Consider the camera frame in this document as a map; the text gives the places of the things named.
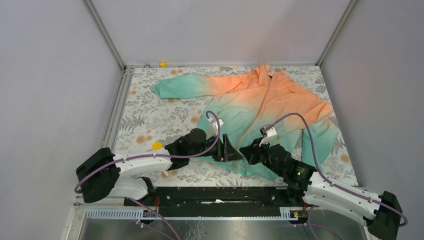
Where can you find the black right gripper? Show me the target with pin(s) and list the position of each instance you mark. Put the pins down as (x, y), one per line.
(250, 153)

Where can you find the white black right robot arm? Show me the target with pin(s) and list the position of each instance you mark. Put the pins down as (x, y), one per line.
(379, 213)

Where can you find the small yellow block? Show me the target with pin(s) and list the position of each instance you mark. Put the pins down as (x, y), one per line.
(163, 64)

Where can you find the aluminium frame post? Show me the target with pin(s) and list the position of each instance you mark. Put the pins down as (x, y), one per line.
(91, 8)
(342, 21)

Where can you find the yellow round disc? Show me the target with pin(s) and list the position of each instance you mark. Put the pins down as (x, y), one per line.
(156, 146)

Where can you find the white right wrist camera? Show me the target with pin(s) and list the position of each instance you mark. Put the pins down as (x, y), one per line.
(268, 134)

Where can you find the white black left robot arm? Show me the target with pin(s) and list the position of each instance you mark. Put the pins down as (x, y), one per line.
(106, 174)

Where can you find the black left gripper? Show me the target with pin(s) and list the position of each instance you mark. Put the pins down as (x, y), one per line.
(225, 152)

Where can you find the aluminium frame post right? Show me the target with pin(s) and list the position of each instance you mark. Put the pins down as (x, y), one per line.
(342, 21)

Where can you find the mint and orange zip jacket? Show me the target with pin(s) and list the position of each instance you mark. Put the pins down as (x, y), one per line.
(247, 101)

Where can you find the aluminium frame post left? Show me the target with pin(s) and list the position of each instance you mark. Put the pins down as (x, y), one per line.
(91, 8)

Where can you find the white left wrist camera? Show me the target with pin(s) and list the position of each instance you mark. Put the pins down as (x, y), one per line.
(213, 125)

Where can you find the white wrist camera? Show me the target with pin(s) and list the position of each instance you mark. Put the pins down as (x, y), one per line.
(268, 134)
(213, 125)

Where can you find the floral patterned table mat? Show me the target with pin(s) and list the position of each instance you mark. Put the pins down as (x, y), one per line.
(147, 119)

